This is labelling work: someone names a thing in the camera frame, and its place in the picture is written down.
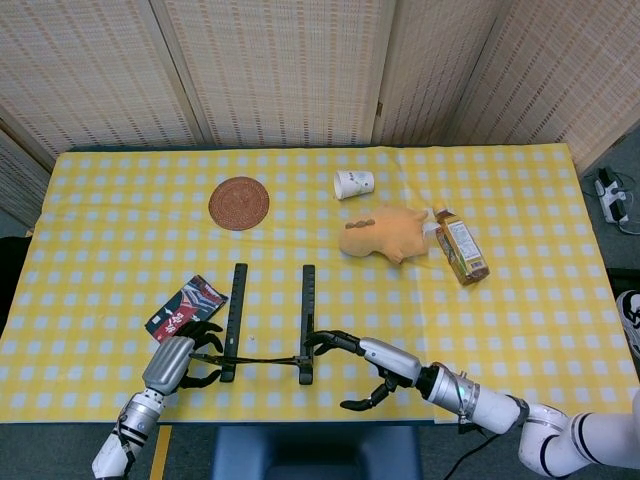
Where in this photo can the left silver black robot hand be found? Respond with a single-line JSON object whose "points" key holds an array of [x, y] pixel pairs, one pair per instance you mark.
{"points": [[167, 365]]}

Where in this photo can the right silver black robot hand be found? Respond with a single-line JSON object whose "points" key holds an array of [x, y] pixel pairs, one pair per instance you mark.
{"points": [[390, 357]]}

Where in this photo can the black folding laptop stand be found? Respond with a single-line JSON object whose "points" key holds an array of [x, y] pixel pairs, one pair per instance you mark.
{"points": [[235, 310]]}

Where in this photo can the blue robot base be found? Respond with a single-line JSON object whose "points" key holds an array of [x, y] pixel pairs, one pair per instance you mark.
{"points": [[315, 452]]}

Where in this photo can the black red printed box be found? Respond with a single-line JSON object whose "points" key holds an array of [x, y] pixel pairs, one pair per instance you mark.
{"points": [[190, 307]]}

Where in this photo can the yellow white checkered tablecloth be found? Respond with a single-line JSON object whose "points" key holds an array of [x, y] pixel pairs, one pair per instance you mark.
{"points": [[450, 325]]}

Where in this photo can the orange plush toy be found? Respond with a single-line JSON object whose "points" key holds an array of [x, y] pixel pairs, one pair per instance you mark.
{"points": [[380, 235]]}

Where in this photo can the tea bottle with green label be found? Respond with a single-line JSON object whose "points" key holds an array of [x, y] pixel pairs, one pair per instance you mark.
{"points": [[462, 250]]}

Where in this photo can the round brown woven coaster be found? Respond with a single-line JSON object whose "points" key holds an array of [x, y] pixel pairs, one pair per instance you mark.
{"points": [[239, 203]]}

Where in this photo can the white paper cup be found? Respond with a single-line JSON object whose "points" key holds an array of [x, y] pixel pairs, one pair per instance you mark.
{"points": [[354, 184]]}

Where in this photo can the white black shoe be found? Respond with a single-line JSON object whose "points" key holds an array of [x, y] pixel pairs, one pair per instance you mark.
{"points": [[631, 320]]}

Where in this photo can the white power strip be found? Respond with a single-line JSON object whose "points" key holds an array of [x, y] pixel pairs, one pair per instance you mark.
{"points": [[612, 197]]}

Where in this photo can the woven folding screen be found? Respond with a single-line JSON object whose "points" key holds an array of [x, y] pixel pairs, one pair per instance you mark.
{"points": [[280, 65]]}

